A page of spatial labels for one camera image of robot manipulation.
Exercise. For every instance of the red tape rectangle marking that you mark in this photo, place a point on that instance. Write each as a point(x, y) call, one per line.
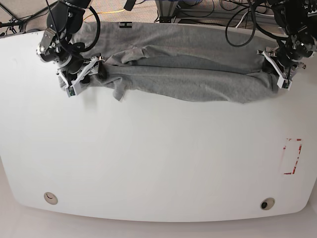
point(290, 156)

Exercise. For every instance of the left table cable grommet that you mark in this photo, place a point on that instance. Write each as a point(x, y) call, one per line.
point(50, 198)

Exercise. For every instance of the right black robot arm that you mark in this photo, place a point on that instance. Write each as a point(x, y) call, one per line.
point(63, 21)

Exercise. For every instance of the table cable grommet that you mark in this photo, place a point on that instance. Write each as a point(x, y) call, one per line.
point(50, 198)
point(267, 203)

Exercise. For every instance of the aluminium frame base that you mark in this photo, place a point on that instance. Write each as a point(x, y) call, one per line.
point(173, 11)

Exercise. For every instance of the grey Hugging Face T-shirt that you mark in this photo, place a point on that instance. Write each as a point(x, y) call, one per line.
point(187, 62)

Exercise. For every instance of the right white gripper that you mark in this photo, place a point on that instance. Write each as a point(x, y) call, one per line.
point(75, 72)

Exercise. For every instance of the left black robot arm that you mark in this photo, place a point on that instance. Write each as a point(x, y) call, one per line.
point(298, 19)

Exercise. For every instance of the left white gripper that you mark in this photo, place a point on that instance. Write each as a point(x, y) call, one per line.
point(285, 60)

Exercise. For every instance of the right table cable grommet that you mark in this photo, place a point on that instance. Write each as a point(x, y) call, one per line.
point(267, 203)

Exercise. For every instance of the black tripod legs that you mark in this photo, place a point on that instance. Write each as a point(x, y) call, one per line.
point(30, 12)

